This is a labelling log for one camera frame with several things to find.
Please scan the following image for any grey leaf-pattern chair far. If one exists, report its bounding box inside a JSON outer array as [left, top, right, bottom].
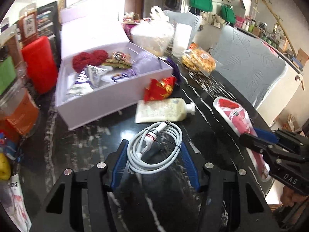
[[163, 10, 202, 38]]

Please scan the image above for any open lavender gift box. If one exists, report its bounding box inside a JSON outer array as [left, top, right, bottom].
[[55, 6, 173, 130]]

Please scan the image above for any pink rose mask sachet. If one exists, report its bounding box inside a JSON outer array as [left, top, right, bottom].
[[213, 96, 271, 182]]

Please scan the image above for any yellow lemon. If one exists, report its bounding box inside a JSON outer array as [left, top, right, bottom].
[[0, 153, 11, 181]]

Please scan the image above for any person's hand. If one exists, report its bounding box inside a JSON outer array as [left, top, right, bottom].
[[280, 186, 307, 207]]

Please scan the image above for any jar with chenpi label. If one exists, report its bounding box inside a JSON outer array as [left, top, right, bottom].
[[18, 3, 38, 47]]

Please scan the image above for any bowl in clear plastic bag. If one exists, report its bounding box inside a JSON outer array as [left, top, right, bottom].
[[131, 20, 174, 57]]

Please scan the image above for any white usb cable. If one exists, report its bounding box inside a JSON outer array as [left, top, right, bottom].
[[126, 121, 183, 175]]

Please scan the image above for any red gold candy packet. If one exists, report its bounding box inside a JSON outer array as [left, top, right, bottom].
[[143, 77, 177, 102]]

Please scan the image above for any green tote bag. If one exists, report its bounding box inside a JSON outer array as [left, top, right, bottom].
[[221, 5, 236, 24], [189, 0, 213, 15]]

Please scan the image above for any bag of fried snacks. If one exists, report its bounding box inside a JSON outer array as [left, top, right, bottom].
[[181, 47, 216, 73]]

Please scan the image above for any orange label clear jar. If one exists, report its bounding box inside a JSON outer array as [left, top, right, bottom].
[[1, 78, 40, 137]]

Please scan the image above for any green label black-lid jar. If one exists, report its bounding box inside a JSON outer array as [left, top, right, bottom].
[[0, 45, 16, 96]]

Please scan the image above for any silver purple snack packet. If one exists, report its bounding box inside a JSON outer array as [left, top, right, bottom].
[[65, 65, 113, 101]]

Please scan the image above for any dark red fluffy scrunchie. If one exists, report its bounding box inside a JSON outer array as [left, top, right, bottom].
[[72, 50, 108, 73]]

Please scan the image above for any black printed snack bag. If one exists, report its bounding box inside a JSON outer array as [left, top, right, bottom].
[[37, 1, 61, 68]]

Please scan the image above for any green tote bag right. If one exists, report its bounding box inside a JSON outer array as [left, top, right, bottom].
[[221, 5, 236, 24]]

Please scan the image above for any grey leaf-pattern chair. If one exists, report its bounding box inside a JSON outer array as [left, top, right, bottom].
[[211, 26, 286, 109], [163, 10, 202, 38]]

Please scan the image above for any red plastic bottle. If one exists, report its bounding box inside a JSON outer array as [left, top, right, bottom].
[[21, 36, 58, 94]]

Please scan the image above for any green red snack packet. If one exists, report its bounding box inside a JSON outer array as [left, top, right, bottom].
[[102, 52, 132, 69]]

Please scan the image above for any white kettle with handle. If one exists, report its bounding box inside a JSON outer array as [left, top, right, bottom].
[[150, 6, 169, 22]]

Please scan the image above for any cream lotion tube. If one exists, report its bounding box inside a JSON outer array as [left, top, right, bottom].
[[135, 98, 196, 124]]

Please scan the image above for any grey leaf-pattern chair near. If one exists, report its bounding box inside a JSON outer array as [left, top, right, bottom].
[[211, 26, 286, 109]]

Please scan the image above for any green tote bag left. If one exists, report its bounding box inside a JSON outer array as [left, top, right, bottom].
[[189, 0, 213, 15]]

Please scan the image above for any purple instant noodle bowl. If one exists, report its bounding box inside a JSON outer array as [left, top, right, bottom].
[[122, 18, 140, 42]]

